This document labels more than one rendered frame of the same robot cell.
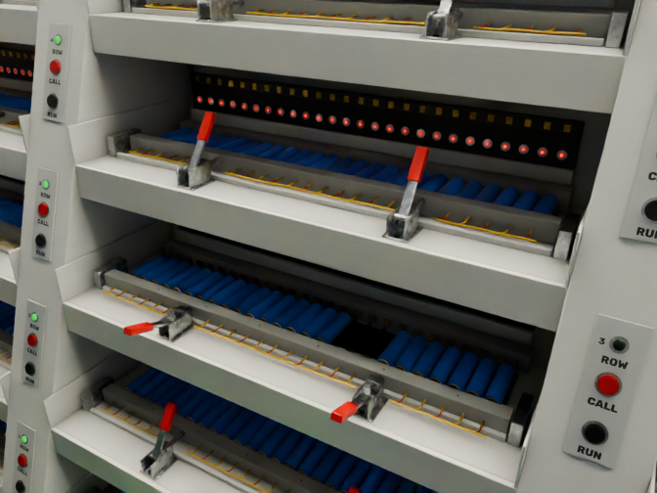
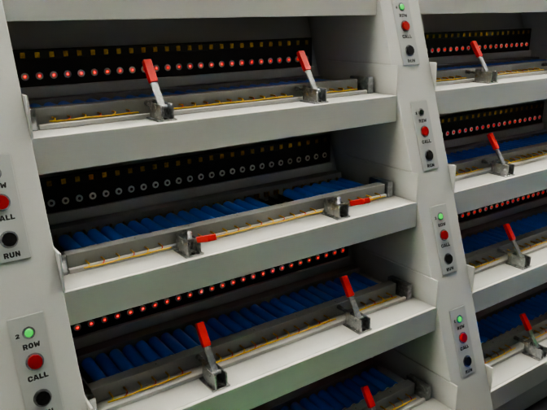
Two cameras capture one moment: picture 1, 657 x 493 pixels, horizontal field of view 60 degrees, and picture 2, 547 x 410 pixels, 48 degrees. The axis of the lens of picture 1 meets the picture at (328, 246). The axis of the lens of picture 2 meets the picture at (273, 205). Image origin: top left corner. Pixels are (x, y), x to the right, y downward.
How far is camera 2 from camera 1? 0.85 m
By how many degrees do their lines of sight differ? 59
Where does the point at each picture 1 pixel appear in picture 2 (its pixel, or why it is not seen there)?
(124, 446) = (172, 398)
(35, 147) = not seen: outside the picture
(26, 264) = not seen: outside the picture
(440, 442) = (377, 207)
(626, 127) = (387, 18)
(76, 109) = (15, 80)
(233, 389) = (264, 257)
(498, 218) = (333, 85)
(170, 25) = not seen: outside the picture
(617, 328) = (417, 105)
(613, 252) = (404, 73)
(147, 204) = (133, 149)
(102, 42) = (18, 10)
